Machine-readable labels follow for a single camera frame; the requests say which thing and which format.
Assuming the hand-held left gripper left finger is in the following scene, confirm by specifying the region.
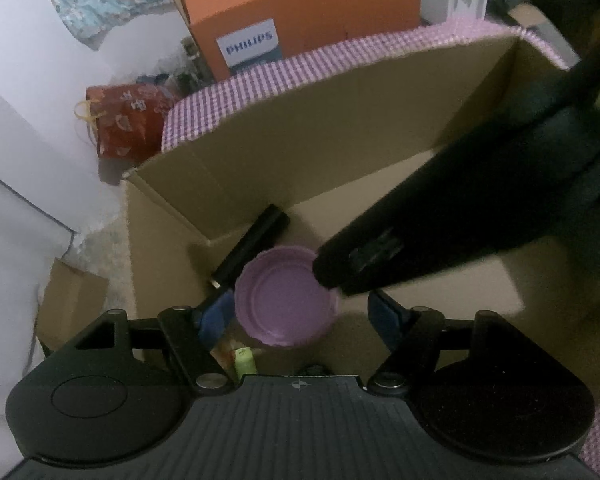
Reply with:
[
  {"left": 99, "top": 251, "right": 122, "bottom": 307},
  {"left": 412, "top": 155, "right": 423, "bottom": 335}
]
[{"left": 74, "top": 287, "right": 237, "bottom": 395}]

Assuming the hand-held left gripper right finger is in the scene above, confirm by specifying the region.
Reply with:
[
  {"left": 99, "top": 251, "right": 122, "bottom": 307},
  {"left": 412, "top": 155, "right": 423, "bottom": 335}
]
[{"left": 366, "top": 289, "right": 518, "bottom": 398}]

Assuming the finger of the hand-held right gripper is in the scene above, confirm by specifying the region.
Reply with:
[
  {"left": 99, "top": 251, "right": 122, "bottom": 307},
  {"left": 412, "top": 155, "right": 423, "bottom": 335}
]
[{"left": 311, "top": 145, "right": 461, "bottom": 298}]

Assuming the small green tube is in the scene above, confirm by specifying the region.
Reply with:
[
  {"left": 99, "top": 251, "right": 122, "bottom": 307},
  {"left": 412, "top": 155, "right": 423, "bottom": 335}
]
[{"left": 234, "top": 346, "right": 257, "bottom": 382}]

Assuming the purple plastic lid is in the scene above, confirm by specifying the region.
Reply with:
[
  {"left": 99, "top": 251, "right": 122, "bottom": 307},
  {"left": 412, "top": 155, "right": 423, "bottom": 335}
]
[{"left": 234, "top": 245, "right": 344, "bottom": 349}]

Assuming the black cylindrical tube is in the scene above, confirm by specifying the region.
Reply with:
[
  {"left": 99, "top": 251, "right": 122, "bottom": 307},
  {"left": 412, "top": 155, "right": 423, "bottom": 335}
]
[{"left": 209, "top": 204, "right": 292, "bottom": 291}]

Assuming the brown cardboard box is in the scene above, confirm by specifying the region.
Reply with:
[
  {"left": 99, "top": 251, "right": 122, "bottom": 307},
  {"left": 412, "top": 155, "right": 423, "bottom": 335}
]
[{"left": 121, "top": 30, "right": 600, "bottom": 401}]

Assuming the small cardboard box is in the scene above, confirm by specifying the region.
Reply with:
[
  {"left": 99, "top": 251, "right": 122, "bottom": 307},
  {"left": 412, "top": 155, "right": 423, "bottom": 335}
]
[{"left": 34, "top": 256, "right": 112, "bottom": 357}]

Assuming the purple checkered tablecloth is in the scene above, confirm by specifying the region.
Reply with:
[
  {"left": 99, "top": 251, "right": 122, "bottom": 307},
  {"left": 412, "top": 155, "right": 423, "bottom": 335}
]
[{"left": 159, "top": 14, "right": 572, "bottom": 157}]

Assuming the red gift bag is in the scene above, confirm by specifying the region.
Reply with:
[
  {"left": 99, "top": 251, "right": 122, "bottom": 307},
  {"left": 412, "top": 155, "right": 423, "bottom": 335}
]
[{"left": 76, "top": 82, "right": 182, "bottom": 162}]

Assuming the orange box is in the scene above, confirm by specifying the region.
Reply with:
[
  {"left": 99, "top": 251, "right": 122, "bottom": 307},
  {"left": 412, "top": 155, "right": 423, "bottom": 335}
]
[{"left": 179, "top": 0, "right": 424, "bottom": 82}]

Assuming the black wall cable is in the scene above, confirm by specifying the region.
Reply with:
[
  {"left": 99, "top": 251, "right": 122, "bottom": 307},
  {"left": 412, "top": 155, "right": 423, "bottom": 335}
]
[{"left": 0, "top": 164, "right": 77, "bottom": 237}]

